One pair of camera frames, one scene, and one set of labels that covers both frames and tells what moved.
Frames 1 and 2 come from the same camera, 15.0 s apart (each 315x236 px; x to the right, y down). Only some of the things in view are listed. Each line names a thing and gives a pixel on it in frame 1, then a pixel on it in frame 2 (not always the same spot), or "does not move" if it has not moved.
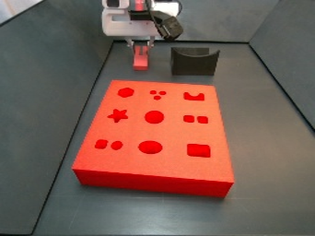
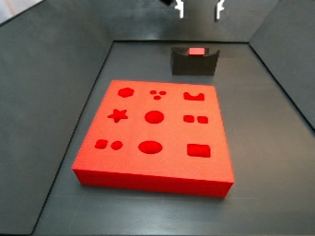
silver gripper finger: (131, 43) to (180, 7)
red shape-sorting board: (158, 139) does not move
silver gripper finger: (151, 41) to (219, 8)
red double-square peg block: (140, 58) to (196, 51)
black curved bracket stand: (194, 61) does not move
